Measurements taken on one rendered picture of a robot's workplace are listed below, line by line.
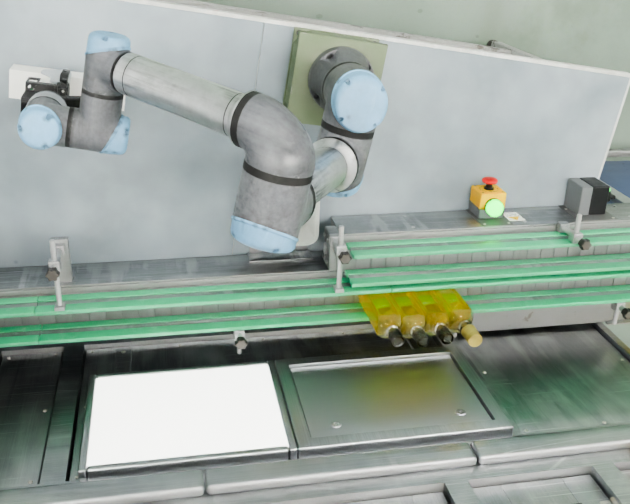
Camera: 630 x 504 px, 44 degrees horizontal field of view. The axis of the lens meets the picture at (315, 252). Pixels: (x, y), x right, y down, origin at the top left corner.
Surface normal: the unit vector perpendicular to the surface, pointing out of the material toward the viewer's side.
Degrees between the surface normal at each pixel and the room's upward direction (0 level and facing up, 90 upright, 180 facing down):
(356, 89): 6
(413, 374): 90
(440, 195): 0
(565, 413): 90
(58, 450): 90
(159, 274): 90
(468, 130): 0
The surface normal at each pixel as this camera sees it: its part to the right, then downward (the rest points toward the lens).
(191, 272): 0.03, -0.91
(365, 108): 0.19, 0.30
